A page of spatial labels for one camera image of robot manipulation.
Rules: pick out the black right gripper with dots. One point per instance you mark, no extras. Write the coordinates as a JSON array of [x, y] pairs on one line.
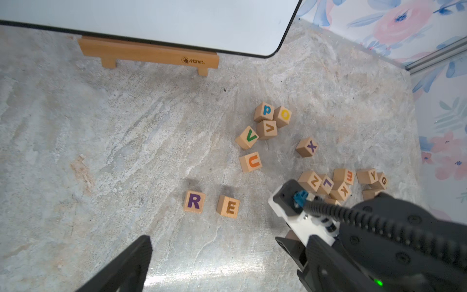
[[296, 250]]

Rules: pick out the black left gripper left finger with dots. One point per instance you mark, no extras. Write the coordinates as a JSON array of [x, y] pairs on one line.
[[126, 273]]

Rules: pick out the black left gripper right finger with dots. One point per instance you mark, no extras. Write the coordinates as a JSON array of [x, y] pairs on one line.
[[328, 271]]

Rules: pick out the wooden block letter E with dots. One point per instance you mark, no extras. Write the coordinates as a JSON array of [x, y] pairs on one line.
[[228, 207]]

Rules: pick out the wooden block letter R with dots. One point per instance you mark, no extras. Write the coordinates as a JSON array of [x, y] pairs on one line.
[[194, 202]]

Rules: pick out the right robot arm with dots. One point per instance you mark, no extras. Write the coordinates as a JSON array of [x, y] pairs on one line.
[[380, 245]]

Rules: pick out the wooden block letter C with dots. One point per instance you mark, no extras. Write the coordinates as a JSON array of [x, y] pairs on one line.
[[332, 201]]

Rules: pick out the wooden block letter Z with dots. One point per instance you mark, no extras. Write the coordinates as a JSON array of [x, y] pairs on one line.
[[310, 181]]

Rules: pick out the wooden block letter U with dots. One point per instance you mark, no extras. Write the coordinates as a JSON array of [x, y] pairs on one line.
[[250, 162]]

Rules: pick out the wooden block letter G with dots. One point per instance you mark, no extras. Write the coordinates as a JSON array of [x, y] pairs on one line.
[[381, 182]]

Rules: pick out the wooden block letter Y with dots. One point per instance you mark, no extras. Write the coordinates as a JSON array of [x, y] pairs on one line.
[[367, 176]]

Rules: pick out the wooden block letter X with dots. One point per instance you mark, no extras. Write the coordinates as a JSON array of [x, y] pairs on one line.
[[307, 147]]

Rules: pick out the wooden block letter O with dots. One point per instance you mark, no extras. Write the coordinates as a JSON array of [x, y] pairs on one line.
[[282, 116]]

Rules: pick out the wooden block letter P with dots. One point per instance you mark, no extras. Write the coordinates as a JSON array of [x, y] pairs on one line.
[[264, 111]]

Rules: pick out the wooden block purple L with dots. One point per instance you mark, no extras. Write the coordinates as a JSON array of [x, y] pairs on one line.
[[326, 184]]

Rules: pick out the wooden block orange K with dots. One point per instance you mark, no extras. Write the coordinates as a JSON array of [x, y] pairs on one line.
[[340, 191]]

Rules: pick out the wooden block orange L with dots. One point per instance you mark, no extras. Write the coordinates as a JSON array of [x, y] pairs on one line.
[[370, 194]]

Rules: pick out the wooden block green V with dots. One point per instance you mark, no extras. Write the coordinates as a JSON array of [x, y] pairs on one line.
[[247, 139]]

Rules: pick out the wooden block orange V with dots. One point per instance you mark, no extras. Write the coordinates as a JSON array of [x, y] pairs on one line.
[[266, 129]]

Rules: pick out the wooden board stand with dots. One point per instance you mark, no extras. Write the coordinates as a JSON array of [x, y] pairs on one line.
[[110, 51]]

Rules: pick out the white dry-erase board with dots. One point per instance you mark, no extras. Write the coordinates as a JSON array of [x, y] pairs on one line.
[[250, 28]]

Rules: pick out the right aluminium corner post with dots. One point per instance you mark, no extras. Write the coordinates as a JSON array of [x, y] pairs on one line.
[[446, 53]]

